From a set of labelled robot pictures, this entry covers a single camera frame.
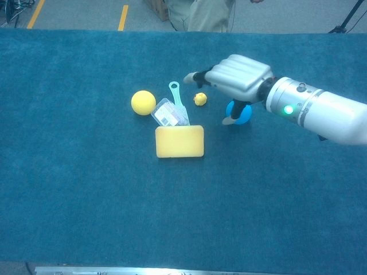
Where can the clear plastic box with label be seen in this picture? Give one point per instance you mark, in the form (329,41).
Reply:
(166,114)

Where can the person in khaki trousers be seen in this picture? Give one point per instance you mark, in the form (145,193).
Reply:
(206,14)

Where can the teal carpet table mat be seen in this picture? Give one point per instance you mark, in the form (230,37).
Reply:
(86,186)

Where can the light green plastic grater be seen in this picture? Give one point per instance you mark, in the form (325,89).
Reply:
(175,94)

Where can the small yellow rubber duck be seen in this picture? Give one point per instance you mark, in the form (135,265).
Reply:
(200,99)

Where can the yellow foam ball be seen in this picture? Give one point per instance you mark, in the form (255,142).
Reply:
(143,102)

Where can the black tripod stand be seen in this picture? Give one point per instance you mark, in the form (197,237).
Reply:
(348,17)

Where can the cardboard box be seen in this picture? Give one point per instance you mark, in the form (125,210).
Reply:
(159,8)

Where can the yellow rectangular sponge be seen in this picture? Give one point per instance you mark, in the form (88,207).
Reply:
(179,141)

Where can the yellow floor tape strip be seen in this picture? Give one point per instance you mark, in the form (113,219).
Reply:
(36,13)
(123,17)

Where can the aluminium frame rail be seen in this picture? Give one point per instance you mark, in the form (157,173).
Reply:
(143,270)

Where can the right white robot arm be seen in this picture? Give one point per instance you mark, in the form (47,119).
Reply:
(329,114)

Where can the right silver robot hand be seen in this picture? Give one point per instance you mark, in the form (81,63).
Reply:
(241,74)

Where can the blue foam ball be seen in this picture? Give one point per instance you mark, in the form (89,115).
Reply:
(245,114)

